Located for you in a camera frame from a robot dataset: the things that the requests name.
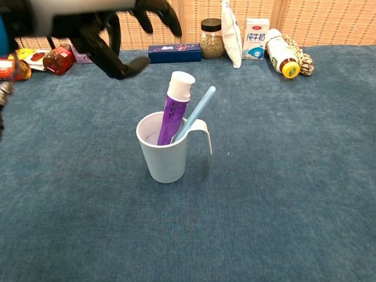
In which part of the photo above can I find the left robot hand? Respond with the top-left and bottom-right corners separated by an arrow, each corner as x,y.
29,0 -> 183,80

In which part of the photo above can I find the purple white toothpaste tube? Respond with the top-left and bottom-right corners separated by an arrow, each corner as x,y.
156,70 -> 196,146

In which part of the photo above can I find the light blue toothbrush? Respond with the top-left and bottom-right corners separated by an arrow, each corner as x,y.
172,85 -> 217,144

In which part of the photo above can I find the white cup with handle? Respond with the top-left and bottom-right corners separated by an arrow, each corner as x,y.
136,111 -> 213,184

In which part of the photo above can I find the purple NFC juice carton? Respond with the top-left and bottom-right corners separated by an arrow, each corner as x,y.
70,43 -> 94,64

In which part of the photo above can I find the dark red juice bottle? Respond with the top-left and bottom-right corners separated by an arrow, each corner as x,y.
42,43 -> 76,76

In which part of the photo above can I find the white packet red fruit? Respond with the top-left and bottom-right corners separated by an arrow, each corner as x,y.
23,49 -> 51,72

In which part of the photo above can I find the yellow round container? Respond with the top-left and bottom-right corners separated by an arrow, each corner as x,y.
8,48 -> 35,61

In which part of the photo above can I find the orange drink can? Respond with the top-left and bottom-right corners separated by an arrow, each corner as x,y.
0,59 -> 32,81

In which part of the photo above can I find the navy blue rectangular box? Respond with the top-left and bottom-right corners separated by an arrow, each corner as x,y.
147,43 -> 202,65

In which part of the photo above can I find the glass jar black lid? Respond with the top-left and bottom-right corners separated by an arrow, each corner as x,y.
199,18 -> 226,59

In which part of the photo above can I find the white snack bag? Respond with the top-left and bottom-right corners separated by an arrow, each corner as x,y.
220,0 -> 243,69

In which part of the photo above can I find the white blue milk carton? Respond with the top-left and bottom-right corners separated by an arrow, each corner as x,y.
241,18 -> 270,61

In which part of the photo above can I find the white bottle yellow cap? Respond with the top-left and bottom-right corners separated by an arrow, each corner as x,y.
265,28 -> 301,79

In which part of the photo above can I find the blue table cloth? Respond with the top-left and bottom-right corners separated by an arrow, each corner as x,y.
0,44 -> 376,282

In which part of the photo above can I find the bamboo folding screen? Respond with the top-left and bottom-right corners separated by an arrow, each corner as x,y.
14,0 -> 376,52

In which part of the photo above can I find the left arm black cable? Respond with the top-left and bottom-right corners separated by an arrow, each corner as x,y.
0,52 -> 21,142

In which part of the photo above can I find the braided rope bundle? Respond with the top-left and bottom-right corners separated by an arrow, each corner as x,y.
281,33 -> 315,76

